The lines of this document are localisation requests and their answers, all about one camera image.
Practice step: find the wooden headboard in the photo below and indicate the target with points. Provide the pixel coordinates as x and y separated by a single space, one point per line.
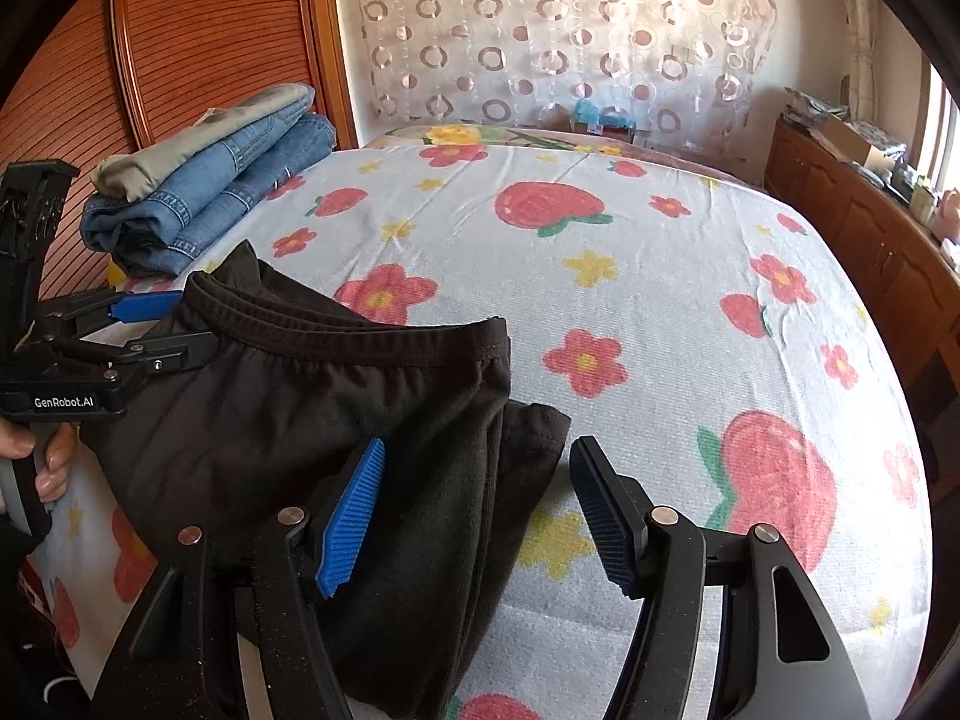
187 37

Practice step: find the folded khaki pants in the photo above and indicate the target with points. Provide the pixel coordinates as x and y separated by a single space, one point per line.
187 157

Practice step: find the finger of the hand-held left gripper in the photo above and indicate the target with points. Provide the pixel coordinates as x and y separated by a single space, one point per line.
142 305
172 352

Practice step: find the cardboard box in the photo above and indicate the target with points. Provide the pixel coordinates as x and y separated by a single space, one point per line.
855 142

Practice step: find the black pants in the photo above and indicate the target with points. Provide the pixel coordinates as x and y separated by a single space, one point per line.
262 405

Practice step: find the blue plastic item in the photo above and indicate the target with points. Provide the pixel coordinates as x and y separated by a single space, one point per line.
600 116

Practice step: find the patterned fabric pile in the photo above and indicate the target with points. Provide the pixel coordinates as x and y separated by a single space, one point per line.
814 101

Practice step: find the long wooden cabinet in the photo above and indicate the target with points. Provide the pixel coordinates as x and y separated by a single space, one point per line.
847 217

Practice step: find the white floral strawberry blanket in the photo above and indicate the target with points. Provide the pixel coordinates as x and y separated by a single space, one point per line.
600 277

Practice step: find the wooden-framed window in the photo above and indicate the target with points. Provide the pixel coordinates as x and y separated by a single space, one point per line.
941 127

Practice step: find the sheer circle-pattern curtain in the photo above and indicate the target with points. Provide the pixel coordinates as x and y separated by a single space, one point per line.
562 15

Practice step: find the lace window curtain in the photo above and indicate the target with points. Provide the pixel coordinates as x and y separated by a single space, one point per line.
859 30

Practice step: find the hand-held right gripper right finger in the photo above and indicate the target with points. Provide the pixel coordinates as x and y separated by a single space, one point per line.
607 525

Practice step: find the person's left hand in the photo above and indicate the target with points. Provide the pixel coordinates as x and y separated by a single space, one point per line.
56 461

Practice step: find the folded blue jeans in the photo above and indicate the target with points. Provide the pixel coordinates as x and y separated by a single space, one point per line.
210 195

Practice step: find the pink figurine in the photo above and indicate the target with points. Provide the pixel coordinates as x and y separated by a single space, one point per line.
949 211

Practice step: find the floral pillow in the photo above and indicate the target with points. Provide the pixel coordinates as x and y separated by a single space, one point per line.
450 136

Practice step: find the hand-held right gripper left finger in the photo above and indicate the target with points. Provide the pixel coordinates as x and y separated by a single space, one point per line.
352 517

